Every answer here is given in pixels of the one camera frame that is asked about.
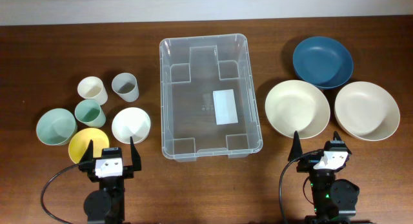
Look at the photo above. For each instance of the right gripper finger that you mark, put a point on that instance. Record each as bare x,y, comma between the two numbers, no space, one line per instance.
296,150
336,136

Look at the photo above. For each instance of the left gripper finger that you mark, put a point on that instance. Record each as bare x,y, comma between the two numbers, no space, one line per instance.
136,159
89,153

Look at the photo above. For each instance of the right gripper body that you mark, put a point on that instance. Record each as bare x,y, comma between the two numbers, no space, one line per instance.
308,163

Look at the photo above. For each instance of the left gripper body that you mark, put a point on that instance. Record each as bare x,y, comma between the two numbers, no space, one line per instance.
128,172

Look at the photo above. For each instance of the yellow small bowl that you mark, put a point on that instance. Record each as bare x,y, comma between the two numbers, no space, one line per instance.
80,141

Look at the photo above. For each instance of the cream large bowl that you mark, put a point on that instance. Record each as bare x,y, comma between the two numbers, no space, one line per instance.
297,106
366,111

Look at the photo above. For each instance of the white small bowl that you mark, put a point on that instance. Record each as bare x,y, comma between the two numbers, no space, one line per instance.
132,123

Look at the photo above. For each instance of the mint green small bowl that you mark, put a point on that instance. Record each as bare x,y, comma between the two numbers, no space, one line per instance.
56,127

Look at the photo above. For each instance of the dark blue large bowl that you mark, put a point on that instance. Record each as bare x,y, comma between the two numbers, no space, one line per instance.
323,62

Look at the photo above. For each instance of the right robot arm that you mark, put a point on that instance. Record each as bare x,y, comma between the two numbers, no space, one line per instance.
334,200

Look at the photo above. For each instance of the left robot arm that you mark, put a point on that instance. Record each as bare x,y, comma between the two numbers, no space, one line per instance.
107,204

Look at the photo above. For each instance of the white label in container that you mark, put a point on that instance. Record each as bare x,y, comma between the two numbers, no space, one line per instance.
225,107

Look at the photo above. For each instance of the clear plastic storage container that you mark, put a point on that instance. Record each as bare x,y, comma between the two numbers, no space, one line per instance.
191,68

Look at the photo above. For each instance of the mint green plastic cup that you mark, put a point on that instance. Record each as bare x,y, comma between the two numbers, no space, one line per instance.
90,113

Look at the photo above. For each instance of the cream plastic cup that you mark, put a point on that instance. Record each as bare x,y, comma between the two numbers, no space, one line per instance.
92,88

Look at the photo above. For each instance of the grey plastic cup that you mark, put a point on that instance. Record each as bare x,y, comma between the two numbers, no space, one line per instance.
125,86

